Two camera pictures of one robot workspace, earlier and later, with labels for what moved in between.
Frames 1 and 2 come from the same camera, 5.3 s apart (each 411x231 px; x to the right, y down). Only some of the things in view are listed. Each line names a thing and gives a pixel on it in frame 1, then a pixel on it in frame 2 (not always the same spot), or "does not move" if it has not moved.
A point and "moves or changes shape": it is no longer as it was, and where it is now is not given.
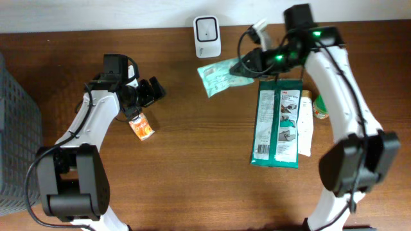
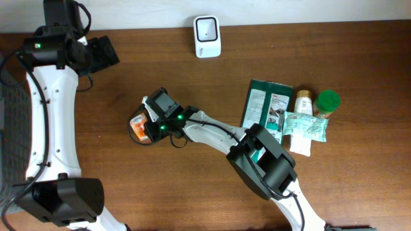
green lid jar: x=320 y=109 does not move
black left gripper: x=150 y=95 -> x=106 y=56
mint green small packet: x=217 y=76 -> x=305 y=126
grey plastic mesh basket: x=20 y=137 does not move
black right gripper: x=249 y=59 -> x=150 y=135
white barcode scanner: x=207 y=36 does not move
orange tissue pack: x=141 y=126 does not move
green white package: x=277 y=124 moves or changes shape
